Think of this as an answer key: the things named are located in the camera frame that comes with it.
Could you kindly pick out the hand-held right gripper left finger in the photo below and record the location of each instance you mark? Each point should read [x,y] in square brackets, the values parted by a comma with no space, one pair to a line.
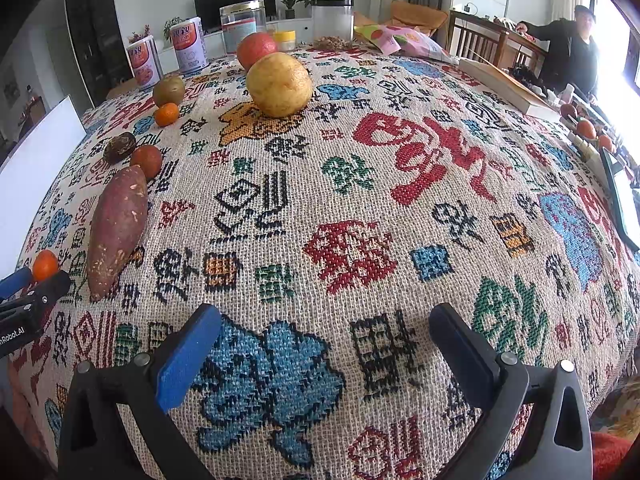
[187,360]

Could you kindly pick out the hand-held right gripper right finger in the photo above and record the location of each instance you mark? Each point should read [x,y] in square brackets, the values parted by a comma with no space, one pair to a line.
[462,355]

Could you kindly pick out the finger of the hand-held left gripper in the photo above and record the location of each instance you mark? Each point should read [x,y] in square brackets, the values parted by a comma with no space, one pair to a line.
[14,282]
[50,287]

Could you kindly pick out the small orange mandarin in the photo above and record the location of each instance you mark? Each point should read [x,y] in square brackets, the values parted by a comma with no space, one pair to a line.
[166,114]
[45,265]

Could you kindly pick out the purple sweet potato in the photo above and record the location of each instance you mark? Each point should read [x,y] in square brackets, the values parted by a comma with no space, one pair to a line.
[117,232]

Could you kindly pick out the dark passion fruit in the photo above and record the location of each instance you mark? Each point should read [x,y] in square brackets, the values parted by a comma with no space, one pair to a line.
[119,147]

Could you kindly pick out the small red-orange round fruit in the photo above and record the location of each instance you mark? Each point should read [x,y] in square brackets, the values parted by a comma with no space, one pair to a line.
[146,161]

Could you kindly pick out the brown-green round fruit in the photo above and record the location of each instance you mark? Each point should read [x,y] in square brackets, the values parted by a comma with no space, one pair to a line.
[168,91]

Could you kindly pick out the large yellow citrus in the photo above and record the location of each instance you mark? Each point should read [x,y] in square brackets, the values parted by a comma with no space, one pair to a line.
[279,85]

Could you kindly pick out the white board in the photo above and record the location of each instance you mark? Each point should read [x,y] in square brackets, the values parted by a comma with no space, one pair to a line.
[35,175]

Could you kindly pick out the printed woven tablecloth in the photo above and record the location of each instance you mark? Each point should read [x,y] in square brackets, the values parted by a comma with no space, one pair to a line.
[350,220]

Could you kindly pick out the cardboard box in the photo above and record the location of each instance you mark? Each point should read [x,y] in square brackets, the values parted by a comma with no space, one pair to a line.
[122,89]

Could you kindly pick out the dark tablet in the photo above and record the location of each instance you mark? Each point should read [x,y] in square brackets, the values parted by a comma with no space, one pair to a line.
[622,195]

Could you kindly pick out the left orange-label can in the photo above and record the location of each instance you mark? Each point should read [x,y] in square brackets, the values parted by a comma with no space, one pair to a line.
[144,62]

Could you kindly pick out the orange-label can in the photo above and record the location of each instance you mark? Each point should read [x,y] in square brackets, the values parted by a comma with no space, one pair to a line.
[144,62]
[189,46]

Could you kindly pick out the small orange fruit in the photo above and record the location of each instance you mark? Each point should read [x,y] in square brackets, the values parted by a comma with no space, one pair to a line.
[605,143]
[586,129]

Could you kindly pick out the small red fruit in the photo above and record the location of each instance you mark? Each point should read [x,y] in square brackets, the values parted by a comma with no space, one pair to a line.
[568,110]

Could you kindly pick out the red flower arrangement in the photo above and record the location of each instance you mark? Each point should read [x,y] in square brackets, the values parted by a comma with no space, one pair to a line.
[139,35]

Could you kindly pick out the wooden tray with fruit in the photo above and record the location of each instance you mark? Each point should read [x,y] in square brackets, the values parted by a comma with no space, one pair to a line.
[505,85]

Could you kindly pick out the right orange-label can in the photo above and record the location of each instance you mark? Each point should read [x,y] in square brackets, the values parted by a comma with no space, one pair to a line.
[189,46]

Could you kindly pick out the leafy green houseplant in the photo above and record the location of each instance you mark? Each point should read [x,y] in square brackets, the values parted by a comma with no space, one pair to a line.
[171,27]

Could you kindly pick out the wooden bench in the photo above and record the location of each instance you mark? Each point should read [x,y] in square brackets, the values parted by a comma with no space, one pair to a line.
[480,35]

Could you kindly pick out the colourful snack bag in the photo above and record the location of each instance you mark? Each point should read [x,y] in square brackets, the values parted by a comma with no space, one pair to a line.
[400,40]

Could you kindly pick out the clear glass jar metal lid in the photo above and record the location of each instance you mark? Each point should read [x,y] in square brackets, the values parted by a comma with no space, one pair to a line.
[242,25]

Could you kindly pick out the black television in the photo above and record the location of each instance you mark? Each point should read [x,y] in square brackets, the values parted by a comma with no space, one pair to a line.
[220,0]

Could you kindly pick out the small yellow-lid container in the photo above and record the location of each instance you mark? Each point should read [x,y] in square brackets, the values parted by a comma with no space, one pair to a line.
[285,40]

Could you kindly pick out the pile of nuts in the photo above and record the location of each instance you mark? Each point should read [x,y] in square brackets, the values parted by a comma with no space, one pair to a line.
[332,43]

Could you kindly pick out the yellow cushion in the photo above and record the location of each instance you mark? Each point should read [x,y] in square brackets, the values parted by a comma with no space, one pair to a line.
[417,17]

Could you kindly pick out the clear jar black lid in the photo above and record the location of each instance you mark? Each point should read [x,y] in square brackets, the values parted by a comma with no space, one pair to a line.
[332,22]

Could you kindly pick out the small green potted plant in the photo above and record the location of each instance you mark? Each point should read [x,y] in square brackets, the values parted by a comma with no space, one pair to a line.
[288,7]

